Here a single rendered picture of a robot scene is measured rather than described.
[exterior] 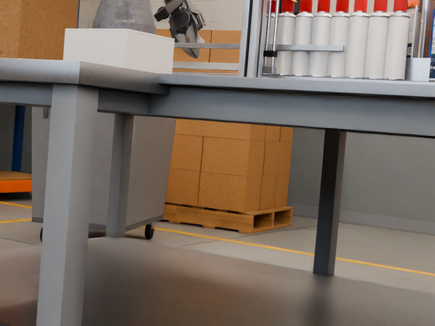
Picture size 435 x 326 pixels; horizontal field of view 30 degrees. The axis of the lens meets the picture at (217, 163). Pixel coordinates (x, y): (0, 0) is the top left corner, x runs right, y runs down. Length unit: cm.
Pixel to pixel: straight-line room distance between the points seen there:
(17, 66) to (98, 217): 295
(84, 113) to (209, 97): 26
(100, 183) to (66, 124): 294
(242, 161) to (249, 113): 407
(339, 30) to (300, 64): 14
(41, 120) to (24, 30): 228
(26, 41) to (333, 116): 106
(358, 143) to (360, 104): 536
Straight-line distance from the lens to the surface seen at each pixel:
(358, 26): 210
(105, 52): 185
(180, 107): 163
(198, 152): 576
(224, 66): 234
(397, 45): 206
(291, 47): 215
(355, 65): 209
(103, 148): 438
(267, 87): 148
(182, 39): 238
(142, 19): 190
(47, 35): 233
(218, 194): 569
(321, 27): 214
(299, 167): 702
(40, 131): 452
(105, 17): 190
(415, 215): 665
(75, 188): 147
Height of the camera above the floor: 74
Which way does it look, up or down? 3 degrees down
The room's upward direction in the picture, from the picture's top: 5 degrees clockwise
